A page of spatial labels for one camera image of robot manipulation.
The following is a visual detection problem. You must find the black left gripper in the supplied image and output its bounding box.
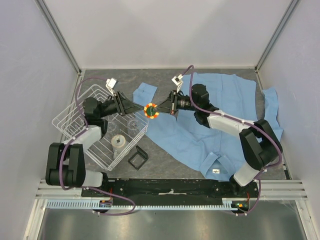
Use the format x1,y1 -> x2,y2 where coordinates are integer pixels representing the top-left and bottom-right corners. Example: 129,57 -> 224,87
98,90 -> 144,118

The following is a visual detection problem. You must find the white wire dish rack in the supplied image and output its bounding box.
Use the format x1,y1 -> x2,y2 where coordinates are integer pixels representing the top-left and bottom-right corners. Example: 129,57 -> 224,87
52,84 -> 149,171

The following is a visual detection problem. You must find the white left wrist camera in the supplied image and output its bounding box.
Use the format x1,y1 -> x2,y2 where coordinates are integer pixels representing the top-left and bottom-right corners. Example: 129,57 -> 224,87
105,77 -> 118,96

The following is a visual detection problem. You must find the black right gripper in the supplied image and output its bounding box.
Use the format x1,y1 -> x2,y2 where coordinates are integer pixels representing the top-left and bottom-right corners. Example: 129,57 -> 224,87
154,90 -> 199,115

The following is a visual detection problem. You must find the clear glass with base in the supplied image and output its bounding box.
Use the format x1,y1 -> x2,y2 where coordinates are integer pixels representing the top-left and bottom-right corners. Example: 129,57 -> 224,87
127,118 -> 140,138

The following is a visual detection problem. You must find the small black square frame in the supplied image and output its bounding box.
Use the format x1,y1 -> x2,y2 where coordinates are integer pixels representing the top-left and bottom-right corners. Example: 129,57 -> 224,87
127,145 -> 149,171

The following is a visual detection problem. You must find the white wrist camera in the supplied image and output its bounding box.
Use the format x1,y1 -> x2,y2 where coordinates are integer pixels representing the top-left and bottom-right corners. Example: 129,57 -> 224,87
171,74 -> 183,93
105,77 -> 118,96

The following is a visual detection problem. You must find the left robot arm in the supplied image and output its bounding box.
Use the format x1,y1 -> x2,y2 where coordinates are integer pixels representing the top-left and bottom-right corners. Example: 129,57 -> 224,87
45,91 -> 144,197

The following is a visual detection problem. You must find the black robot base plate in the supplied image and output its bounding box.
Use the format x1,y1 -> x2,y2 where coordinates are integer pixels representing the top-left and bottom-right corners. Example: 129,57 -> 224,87
80,177 -> 262,207

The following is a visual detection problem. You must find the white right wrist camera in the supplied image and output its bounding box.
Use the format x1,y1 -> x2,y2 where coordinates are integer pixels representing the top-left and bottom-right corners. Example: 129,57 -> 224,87
171,74 -> 183,93

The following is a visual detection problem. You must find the aluminium frame rail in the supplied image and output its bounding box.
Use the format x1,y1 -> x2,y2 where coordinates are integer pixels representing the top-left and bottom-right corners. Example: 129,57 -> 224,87
23,178 -> 86,240

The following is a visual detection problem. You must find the clear drinking glass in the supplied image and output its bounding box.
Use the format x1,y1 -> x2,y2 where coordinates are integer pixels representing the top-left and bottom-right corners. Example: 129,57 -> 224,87
111,134 -> 127,160

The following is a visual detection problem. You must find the light blue cable duct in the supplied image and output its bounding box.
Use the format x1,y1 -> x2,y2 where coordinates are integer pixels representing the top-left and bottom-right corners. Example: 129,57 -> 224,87
46,199 -> 236,211

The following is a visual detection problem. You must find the light blue button shirt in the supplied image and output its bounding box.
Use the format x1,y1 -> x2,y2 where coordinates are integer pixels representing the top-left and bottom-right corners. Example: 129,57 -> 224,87
132,72 -> 284,180

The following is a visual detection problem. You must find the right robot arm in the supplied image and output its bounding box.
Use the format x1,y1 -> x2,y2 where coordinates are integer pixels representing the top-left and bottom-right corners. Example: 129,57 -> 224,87
153,84 -> 283,197

